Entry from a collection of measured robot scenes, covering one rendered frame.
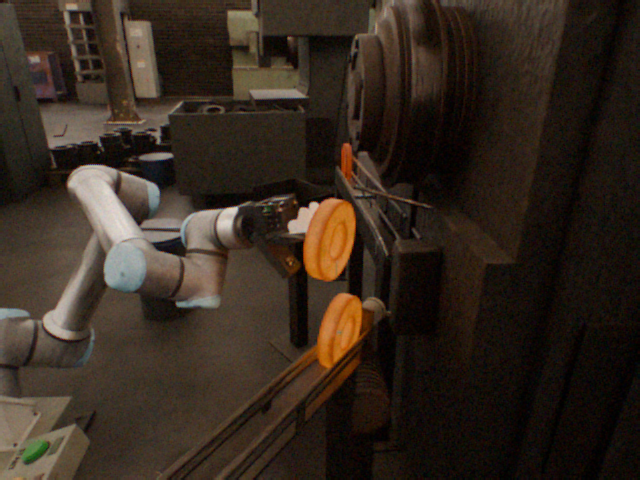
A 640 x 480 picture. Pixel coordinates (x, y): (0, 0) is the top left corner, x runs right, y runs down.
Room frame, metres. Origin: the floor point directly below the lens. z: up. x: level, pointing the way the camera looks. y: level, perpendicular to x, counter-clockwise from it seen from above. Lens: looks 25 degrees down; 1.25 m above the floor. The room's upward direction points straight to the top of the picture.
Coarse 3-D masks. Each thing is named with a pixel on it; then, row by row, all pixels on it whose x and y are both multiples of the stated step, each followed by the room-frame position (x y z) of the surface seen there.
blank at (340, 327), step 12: (336, 300) 0.76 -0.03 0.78; (348, 300) 0.76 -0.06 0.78; (336, 312) 0.73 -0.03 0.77; (348, 312) 0.75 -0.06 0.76; (360, 312) 0.81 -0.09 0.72; (324, 324) 0.72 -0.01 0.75; (336, 324) 0.71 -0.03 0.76; (348, 324) 0.79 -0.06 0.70; (360, 324) 0.82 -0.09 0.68; (324, 336) 0.70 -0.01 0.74; (336, 336) 0.71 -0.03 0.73; (348, 336) 0.78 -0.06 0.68; (324, 348) 0.70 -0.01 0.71; (336, 348) 0.71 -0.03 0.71; (324, 360) 0.70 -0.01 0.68
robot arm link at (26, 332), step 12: (0, 312) 1.19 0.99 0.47; (12, 312) 1.21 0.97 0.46; (24, 312) 1.25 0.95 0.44; (0, 324) 1.17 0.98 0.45; (12, 324) 1.19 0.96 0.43; (24, 324) 1.22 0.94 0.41; (36, 324) 1.24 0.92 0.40; (0, 336) 1.14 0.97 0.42; (12, 336) 1.16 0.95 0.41; (24, 336) 1.18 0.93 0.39; (36, 336) 1.20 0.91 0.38; (0, 348) 1.12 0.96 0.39; (12, 348) 1.14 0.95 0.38; (24, 348) 1.16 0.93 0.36; (0, 360) 1.10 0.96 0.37; (12, 360) 1.12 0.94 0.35; (24, 360) 1.16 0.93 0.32
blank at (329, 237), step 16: (320, 208) 0.75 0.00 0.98; (336, 208) 0.75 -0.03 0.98; (320, 224) 0.72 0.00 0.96; (336, 224) 0.75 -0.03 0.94; (352, 224) 0.82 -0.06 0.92; (320, 240) 0.70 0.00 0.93; (336, 240) 0.80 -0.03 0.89; (352, 240) 0.82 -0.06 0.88; (304, 256) 0.71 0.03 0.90; (320, 256) 0.70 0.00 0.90; (336, 256) 0.77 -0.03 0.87; (320, 272) 0.71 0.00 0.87; (336, 272) 0.76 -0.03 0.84
